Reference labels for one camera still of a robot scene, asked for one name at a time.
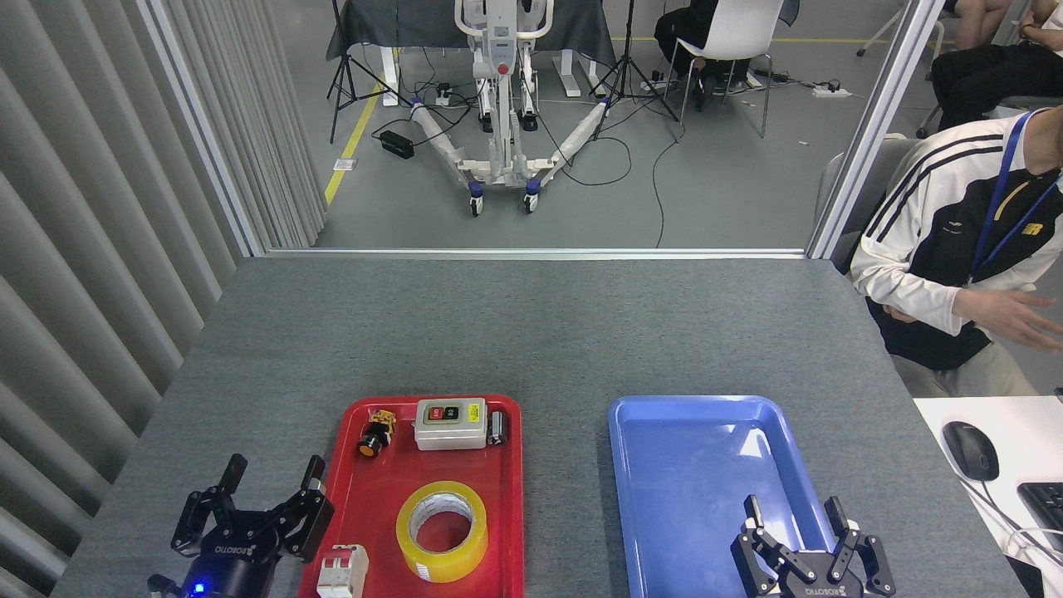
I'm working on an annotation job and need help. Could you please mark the grey vertical blinds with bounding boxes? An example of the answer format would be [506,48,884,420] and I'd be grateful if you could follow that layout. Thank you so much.
[0,0,329,598]

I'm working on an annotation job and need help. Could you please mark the black tripod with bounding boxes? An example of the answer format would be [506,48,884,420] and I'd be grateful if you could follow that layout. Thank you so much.
[326,0,414,145]
[588,0,683,142]

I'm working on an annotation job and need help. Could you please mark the grey chair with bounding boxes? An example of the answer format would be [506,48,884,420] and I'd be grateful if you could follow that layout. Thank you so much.
[814,133,924,271]

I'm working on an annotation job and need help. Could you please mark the white stand on wheels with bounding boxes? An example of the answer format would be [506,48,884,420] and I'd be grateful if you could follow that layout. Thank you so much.
[410,0,617,218]

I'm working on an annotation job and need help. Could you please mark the white switch box two buttons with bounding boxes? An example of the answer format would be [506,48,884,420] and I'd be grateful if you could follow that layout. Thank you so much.
[414,398,488,451]

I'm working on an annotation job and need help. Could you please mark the long black floor cable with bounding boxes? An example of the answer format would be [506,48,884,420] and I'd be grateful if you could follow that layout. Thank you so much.
[650,123,687,248]

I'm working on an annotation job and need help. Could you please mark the blue plastic tray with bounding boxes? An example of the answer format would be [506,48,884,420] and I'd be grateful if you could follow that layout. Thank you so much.
[608,395,856,598]

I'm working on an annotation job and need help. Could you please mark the white circuit breaker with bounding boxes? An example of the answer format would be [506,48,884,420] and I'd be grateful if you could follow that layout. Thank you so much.
[316,544,370,598]

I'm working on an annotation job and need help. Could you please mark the silver rail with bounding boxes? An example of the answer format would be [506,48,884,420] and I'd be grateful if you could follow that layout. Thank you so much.
[264,247,808,261]

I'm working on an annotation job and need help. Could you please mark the yellow tape roll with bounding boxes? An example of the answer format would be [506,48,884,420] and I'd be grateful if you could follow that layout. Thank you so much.
[396,480,489,584]

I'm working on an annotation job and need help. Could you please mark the red plastic tray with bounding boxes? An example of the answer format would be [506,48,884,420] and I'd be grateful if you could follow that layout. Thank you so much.
[297,395,526,598]

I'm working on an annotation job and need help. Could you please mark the silver post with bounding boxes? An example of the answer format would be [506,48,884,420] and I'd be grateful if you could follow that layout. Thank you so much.
[806,0,948,260]
[137,0,268,258]

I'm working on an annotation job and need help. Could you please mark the person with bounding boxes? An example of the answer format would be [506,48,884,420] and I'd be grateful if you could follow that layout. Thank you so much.
[928,0,1063,132]
[849,104,1063,398]
[654,0,802,111]

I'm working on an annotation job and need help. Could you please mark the black keyboard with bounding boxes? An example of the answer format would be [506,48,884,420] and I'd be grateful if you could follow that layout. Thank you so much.
[1017,482,1063,553]

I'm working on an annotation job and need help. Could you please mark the yellow black push button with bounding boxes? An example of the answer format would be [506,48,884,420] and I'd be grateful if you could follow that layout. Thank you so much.
[358,409,398,458]

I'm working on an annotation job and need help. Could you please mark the person's right hand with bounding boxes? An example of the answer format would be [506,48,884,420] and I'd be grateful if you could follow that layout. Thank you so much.
[953,288,1063,355]

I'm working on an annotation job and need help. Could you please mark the white desk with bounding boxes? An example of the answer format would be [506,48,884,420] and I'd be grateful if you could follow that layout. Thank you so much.
[914,396,1063,598]

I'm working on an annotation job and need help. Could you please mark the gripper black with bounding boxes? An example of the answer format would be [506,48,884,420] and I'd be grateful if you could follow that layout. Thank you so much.
[731,496,896,598]
[149,454,336,598]

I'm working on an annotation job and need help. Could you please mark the black computer mouse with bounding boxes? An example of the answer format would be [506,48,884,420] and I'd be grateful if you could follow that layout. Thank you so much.
[942,421,1000,483]

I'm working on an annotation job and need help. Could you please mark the white chair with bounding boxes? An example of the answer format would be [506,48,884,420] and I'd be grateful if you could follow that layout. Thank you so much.
[664,0,786,139]

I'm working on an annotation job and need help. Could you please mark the table with black cloth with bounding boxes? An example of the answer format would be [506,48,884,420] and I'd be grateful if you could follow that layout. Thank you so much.
[326,0,618,109]

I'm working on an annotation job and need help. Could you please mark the grey mouse cable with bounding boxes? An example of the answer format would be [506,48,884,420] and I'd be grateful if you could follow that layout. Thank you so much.
[963,478,1063,574]

